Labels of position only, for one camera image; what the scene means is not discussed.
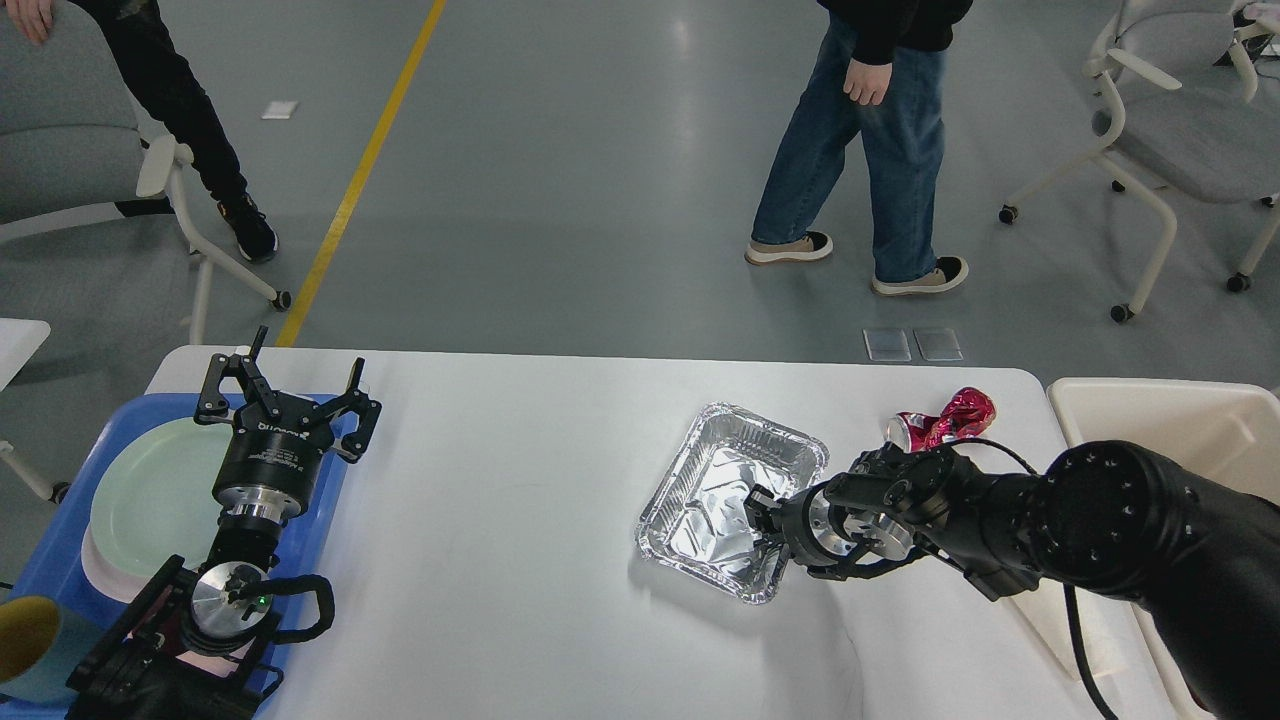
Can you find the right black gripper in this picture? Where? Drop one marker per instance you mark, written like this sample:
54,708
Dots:
808,527

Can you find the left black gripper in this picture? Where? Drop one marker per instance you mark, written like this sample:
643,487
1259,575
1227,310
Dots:
272,460

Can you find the aluminium foil tray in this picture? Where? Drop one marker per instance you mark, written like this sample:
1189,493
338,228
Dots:
695,522

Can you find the green plate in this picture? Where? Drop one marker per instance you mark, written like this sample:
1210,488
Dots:
155,499

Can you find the dark green mug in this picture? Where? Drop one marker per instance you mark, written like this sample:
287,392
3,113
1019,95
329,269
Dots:
42,643

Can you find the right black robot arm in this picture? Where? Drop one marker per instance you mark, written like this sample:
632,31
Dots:
1109,517

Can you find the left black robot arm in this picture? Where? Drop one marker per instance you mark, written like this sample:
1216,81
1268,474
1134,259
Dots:
192,644

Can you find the jeans person's hand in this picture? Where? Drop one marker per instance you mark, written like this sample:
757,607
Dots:
867,84

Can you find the standing person's right hand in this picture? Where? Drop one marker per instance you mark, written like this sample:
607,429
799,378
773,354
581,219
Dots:
34,19

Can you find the left floor outlet plate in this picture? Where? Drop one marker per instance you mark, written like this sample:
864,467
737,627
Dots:
887,345

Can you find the floor outlet plate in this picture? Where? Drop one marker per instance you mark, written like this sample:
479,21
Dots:
887,345
938,345

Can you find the pink plate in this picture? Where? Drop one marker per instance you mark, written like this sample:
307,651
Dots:
100,580

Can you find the red foil wrapper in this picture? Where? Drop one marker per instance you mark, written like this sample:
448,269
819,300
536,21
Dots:
968,414

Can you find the right floor outlet plate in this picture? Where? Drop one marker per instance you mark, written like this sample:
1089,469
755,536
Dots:
938,345

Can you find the blue plastic tray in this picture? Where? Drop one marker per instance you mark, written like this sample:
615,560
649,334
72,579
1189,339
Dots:
55,568

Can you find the white paper scrap on floor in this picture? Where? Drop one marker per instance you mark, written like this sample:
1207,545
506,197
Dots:
279,110

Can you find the grey chair at left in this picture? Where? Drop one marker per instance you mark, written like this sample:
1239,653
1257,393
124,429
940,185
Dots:
71,138

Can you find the white paper cup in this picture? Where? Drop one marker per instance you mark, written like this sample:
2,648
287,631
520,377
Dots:
1044,614

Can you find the standing person in black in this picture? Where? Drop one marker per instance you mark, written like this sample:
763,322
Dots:
164,84

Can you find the beige plastic bin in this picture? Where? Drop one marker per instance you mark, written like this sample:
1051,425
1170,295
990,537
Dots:
1225,432

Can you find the white grey office chair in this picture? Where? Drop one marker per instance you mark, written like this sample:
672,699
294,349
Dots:
1179,102

